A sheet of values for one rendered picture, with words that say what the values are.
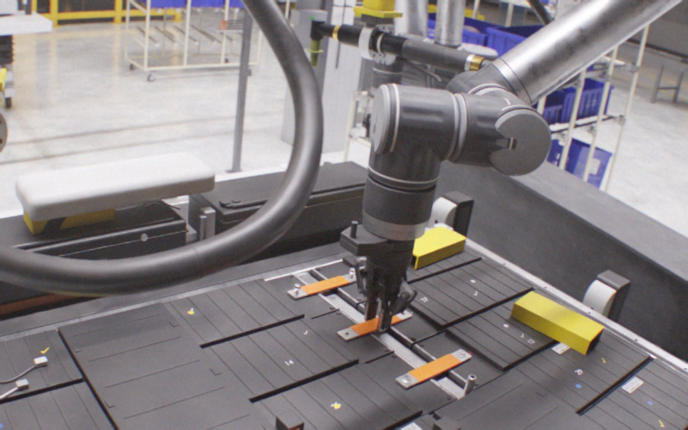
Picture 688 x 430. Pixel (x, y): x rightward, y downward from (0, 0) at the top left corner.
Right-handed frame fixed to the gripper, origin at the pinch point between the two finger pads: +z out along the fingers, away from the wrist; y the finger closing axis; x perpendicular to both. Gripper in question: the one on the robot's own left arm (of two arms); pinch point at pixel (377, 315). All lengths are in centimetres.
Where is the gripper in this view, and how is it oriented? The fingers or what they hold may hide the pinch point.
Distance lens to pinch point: 111.3
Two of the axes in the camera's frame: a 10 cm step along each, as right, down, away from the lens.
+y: -6.0, -3.9, 7.0
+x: -7.9, 1.7, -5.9
